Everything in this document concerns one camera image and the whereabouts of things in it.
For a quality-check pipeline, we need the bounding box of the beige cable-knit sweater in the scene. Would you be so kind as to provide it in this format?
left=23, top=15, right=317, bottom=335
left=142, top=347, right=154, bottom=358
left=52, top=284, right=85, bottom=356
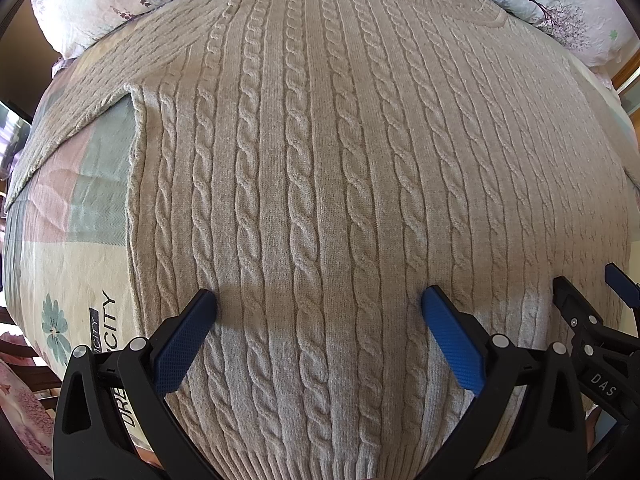
left=3, top=0, right=640, bottom=480

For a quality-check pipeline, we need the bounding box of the purple floral fabric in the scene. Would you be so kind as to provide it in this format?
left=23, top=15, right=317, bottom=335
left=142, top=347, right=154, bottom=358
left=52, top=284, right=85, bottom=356
left=1, top=332, right=61, bottom=479

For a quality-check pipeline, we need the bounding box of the pastel patchwork bed sheet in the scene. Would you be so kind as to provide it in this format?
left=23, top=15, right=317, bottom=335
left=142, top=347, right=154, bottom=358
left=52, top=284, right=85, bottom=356
left=2, top=54, right=166, bottom=466

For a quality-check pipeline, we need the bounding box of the wooden headboard frame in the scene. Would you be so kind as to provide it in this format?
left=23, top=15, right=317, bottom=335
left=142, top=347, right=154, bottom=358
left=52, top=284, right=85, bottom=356
left=612, top=50, right=640, bottom=92

